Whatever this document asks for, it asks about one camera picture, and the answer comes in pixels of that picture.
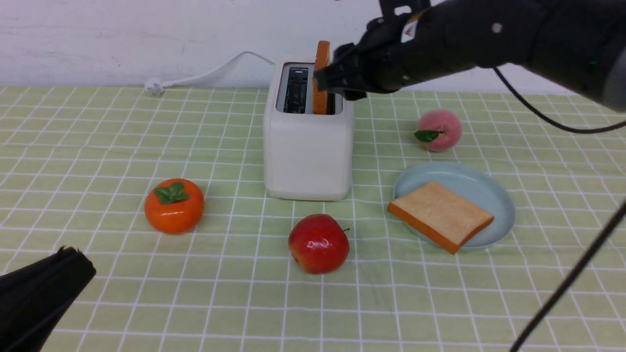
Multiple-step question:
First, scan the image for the orange persimmon with green leaves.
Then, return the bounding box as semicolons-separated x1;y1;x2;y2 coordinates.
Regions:
144;178;205;235

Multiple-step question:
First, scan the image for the white two-slot toaster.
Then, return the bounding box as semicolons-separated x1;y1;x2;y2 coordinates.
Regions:
263;54;355;202

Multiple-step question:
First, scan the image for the pink peach with green leaf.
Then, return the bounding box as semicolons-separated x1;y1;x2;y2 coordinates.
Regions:
413;109;463;153

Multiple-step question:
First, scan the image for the green checkered tablecloth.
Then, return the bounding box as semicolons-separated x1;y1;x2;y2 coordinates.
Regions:
0;87;626;352

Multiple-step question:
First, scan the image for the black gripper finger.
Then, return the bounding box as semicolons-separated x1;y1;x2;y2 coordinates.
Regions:
0;247;96;352

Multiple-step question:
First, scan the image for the toast slice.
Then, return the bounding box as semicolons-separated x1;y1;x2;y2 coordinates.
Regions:
313;41;331;114
387;182;494;255

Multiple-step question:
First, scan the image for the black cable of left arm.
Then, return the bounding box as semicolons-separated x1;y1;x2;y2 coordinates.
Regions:
492;66;626;134

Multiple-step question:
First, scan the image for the red apple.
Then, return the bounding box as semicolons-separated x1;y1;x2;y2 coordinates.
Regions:
288;214;350;275

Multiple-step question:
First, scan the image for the white power cable with plug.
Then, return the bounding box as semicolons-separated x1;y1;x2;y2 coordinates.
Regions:
144;51;275;96

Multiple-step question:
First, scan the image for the light blue round plate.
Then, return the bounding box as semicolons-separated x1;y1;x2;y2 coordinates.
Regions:
393;161;516;250

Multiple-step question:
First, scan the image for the black cable at right edge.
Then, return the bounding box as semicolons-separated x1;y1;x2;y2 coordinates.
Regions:
509;198;626;352

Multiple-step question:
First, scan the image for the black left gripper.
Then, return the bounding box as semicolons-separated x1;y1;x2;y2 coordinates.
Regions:
313;13;441;101

